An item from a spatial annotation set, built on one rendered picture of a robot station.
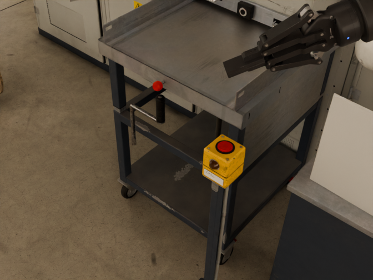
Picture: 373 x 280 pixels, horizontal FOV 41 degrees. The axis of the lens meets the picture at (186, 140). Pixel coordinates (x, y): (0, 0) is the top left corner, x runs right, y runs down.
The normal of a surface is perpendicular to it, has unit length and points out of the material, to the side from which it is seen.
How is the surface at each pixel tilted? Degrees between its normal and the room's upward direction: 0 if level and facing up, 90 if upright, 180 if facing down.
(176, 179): 0
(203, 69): 0
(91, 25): 90
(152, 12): 90
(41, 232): 0
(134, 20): 90
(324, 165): 90
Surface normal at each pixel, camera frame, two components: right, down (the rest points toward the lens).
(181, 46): 0.03, -0.73
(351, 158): -0.67, 0.49
